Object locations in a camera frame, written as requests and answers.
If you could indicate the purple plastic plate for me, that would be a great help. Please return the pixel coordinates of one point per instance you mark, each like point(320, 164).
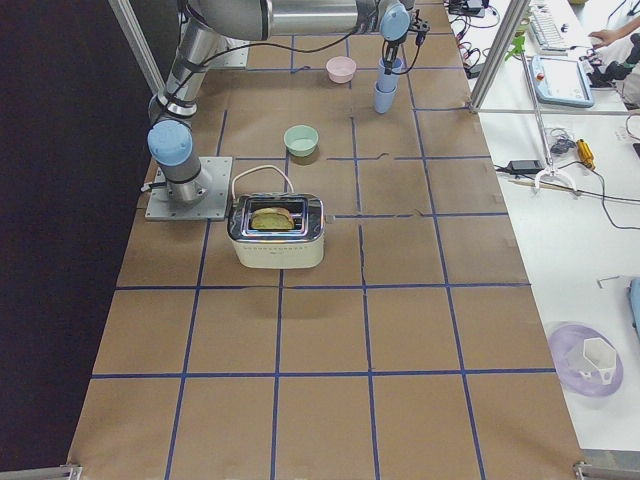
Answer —
point(566, 344)

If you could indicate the person hand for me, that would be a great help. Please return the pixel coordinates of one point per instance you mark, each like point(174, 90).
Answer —
point(602, 38)

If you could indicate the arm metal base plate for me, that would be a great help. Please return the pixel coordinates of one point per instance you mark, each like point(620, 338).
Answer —
point(205, 197)

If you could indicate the cream toaster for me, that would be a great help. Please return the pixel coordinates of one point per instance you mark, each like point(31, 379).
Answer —
point(299, 248)

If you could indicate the pink bowl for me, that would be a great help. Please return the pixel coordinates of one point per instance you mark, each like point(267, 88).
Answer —
point(340, 69)

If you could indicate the black power adapter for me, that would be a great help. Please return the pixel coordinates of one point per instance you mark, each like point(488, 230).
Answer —
point(524, 167)

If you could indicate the white plastic clamp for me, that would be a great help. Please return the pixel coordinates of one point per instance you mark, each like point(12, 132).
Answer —
point(554, 177)

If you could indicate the aluminium frame post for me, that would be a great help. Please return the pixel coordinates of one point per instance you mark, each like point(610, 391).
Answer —
point(511, 19)

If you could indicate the white keyboard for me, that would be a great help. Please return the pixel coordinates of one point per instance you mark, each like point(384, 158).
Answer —
point(545, 31)

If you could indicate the yellow screwdriver tool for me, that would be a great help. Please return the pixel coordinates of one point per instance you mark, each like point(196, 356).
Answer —
point(585, 154)

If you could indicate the green plastic clamp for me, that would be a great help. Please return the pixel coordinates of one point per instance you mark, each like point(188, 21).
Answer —
point(517, 48)

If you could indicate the white hexagonal cup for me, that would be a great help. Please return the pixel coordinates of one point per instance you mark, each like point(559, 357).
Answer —
point(599, 361)

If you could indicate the green bowl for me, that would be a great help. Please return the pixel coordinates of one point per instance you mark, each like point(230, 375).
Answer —
point(301, 140)

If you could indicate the teach pendant tablet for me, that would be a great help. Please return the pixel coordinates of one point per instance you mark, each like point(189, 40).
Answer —
point(560, 81)

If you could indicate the toast slice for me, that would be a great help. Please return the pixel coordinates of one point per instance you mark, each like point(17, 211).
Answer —
point(272, 219)

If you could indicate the blue cup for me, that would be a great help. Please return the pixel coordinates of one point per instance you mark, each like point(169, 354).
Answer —
point(388, 77)
point(383, 100)

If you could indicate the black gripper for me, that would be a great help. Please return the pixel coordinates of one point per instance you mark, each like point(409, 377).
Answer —
point(389, 51)

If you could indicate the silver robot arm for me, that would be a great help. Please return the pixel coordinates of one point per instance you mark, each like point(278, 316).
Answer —
point(216, 30)

